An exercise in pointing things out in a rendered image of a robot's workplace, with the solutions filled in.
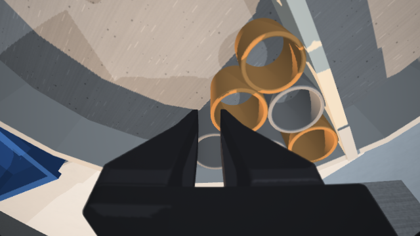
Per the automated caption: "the bronze bushing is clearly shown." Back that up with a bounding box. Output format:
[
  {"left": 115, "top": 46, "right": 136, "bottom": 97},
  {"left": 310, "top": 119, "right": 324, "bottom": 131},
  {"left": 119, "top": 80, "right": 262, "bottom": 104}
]
[
  {"left": 211, "top": 66, "right": 268, "bottom": 131},
  {"left": 235, "top": 18, "right": 306, "bottom": 94},
  {"left": 281, "top": 114, "right": 338, "bottom": 163}
]

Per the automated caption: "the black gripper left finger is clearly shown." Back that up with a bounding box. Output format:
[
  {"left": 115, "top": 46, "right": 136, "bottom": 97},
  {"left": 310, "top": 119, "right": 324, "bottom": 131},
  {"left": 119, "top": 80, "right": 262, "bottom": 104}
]
[{"left": 94, "top": 109, "right": 199, "bottom": 187}]

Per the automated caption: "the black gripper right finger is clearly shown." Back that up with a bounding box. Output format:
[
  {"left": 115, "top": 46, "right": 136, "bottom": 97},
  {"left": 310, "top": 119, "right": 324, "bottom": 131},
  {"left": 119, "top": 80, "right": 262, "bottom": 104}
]
[{"left": 220, "top": 109, "right": 324, "bottom": 187}]

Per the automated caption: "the beige round turntable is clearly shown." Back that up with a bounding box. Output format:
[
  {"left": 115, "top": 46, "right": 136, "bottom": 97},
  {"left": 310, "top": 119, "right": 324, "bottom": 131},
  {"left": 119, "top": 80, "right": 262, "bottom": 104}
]
[{"left": 0, "top": 0, "right": 420, "bottom": 171}]

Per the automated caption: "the blue open crate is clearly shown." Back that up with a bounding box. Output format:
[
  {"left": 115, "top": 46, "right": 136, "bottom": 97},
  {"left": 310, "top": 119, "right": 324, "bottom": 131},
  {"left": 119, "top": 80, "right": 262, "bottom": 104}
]
[{"left": 0, "top": 127, "right": 65, "bottom": 201}]

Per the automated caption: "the grey hollow cylinder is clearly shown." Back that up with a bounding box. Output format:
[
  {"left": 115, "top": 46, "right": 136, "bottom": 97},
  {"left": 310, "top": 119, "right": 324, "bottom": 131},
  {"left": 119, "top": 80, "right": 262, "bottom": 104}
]
[
  {"left": 263, "top": 72, "right": 325, "bottom": 133},
  {"left": 256, "top": 117, "right": 287, "bottom": 148},
  {"left": 197, "top": 106, "right": 222, "bottom": 169}
]

